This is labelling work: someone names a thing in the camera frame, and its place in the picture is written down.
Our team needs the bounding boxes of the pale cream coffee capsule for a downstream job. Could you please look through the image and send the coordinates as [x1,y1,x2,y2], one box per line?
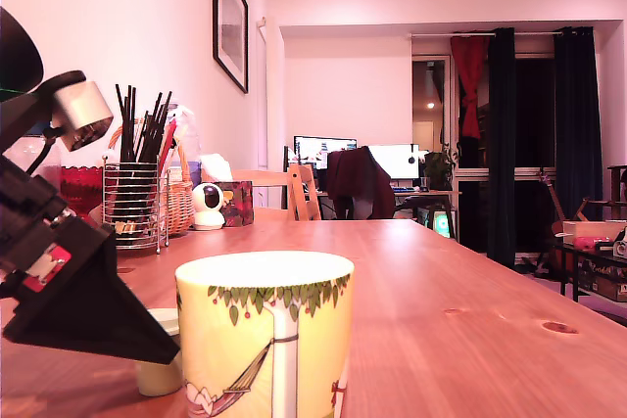
[135,307,185,398]

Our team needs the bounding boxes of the red glass goblet bowl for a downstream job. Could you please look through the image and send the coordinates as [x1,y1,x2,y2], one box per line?
[59,165,105,226]

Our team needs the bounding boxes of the yellow tree print mug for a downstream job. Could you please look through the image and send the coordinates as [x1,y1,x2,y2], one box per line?
[174,250,356,418]

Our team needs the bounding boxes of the floral tissue box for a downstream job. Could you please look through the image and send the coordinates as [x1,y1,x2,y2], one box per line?
[215,180,255,228]

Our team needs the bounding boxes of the white tissue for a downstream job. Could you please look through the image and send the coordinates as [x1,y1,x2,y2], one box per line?
[200,153,234,183]

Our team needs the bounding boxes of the black chopstick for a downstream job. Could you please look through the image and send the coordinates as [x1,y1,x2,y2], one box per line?
[146,90,174,163]
[115,83,127,163]
[127,86,135,163]

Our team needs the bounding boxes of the wooden chair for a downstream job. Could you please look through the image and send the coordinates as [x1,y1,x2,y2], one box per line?
[232,163,323,222]

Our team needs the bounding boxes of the computer monitor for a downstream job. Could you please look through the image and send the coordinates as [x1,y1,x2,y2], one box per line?
[366,143,421,182]
[293,135,359,179]

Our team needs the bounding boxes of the dark red jacket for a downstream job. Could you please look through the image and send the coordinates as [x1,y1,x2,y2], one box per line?
[326,146,397,219]

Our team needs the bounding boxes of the black framed picture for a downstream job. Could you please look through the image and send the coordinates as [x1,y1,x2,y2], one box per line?
[212,0,250,95]

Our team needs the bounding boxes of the wooden desk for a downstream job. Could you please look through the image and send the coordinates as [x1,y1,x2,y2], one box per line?
[317,187,464,238]

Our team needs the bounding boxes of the computer tower with lit fan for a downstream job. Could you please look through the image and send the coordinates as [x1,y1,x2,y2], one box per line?
[418,207,458,241]

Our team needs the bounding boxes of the green potted plant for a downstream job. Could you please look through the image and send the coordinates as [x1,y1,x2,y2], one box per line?
[423,143,459,192]

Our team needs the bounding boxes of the dark curtain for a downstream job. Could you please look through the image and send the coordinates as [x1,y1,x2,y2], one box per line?
[487,27,518,270]
[553,25,604,221]

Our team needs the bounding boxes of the red curtain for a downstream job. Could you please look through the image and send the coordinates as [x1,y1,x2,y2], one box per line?
[450,34,491,140]

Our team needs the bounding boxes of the wooden guitar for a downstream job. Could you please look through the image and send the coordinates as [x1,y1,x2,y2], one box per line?
[537,167,574,275]

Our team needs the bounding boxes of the black low table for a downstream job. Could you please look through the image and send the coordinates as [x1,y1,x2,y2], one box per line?
[555,239,627,302]

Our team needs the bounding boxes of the pink small object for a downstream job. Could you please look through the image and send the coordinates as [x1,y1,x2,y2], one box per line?
[572,235,613,252]

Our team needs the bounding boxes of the pale wooden box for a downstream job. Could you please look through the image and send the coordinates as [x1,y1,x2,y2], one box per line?
[561,219,627,246]

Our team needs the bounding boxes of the dark board game box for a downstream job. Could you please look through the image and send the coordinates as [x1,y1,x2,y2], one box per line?
[580,258,627,302]

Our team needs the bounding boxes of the metal wire utensil rack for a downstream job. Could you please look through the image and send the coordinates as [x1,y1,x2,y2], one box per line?
[101,153,171,255]

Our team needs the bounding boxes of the wicker basket with handle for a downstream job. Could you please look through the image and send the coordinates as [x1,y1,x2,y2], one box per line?
[107,116,196,236]

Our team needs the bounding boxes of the small white round camera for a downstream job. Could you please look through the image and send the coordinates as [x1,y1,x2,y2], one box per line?
[190,182,227,232]

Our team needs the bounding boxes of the red handled utensil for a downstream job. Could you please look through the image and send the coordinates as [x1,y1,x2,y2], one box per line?
[157,121,178,175]

